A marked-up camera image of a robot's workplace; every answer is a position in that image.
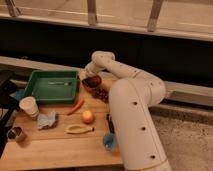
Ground white paper cup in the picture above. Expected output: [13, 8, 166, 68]
[19, 96, 39, 118]

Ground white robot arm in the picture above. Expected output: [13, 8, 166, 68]
[84, 51, 172, 171]

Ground black stand at left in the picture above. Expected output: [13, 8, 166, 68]
[0, 70, 20, 157]

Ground dark grape bunch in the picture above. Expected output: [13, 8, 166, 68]
[92, 87, 108, 103]

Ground small metal cup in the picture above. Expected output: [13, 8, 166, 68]
[7, 127, 26, 142]

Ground green plastic tray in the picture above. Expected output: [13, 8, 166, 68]
[24, 70, 79, 104]

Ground crumpled grey cloth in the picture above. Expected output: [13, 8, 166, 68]
[37, 112, 58, 130]

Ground brown bowl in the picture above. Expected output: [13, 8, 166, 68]
[82, 76, 102, 92]

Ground wooden table board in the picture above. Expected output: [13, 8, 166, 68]
[0, 77, 124, 171]

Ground orange carrot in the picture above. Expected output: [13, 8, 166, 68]
[66, 98, 84, 115]

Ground yellow banana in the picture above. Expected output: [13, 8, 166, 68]
[65, 124, 95, 134]

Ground yellow round fruit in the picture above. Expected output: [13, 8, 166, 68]
[81, 110, 95, 124]

